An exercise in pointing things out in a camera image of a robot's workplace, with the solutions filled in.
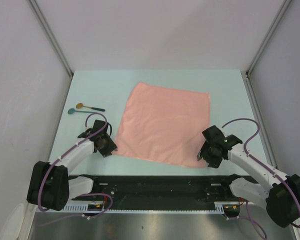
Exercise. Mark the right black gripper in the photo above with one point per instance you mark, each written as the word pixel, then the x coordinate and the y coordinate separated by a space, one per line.
pixel 214 163

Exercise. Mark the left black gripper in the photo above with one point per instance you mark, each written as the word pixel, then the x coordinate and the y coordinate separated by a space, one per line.
pixel 111 146

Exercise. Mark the pink satin napkin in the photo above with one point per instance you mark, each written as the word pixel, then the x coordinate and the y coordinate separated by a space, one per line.
pixel 164 125

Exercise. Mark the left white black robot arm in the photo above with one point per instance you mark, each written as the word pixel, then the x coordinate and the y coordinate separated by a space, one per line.
pixel 50 186

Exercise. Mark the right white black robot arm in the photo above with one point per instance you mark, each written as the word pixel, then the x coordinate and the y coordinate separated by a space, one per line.
pixel 273 190

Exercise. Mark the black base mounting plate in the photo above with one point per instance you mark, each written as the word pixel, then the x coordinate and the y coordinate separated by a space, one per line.
pixel 162 193

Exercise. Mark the gold spoon teal handle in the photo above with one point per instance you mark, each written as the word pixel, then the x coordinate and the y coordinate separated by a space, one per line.
pixel 81 105

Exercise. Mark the right aluminium table rail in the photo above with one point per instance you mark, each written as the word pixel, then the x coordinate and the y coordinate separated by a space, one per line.
pixel 264 137

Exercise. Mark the left aluminium frame post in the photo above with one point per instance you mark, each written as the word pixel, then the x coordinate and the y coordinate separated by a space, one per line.
pixel 39 15

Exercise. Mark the aluminium frame post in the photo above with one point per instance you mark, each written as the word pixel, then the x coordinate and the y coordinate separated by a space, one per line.
pixel 39 15
pixel 269 35

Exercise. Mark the right aluminium frame post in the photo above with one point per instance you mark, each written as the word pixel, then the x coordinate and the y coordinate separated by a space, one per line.
pixel 269 35

